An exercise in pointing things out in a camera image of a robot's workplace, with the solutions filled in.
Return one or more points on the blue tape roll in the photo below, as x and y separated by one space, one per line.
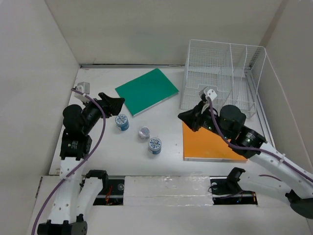
154 145
122 122

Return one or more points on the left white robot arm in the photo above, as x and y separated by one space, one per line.
65 210

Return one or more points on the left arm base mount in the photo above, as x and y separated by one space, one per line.
112 193

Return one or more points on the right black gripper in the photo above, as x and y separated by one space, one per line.
192 118

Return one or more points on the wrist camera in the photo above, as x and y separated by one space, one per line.
207 93
81 89

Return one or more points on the white wire rack organizer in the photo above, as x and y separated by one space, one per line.
233 71

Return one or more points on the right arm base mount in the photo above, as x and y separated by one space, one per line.
224 195

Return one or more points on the orange notebook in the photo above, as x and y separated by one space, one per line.
205 146

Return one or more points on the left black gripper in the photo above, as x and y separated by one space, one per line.
110 105

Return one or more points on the green notebook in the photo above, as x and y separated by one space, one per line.
146 91

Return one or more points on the small clear tape roll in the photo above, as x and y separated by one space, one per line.
144 132

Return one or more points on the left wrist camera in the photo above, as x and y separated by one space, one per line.
81 89

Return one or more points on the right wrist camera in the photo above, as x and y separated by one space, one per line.
207 93

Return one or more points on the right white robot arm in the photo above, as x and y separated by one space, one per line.
288 182

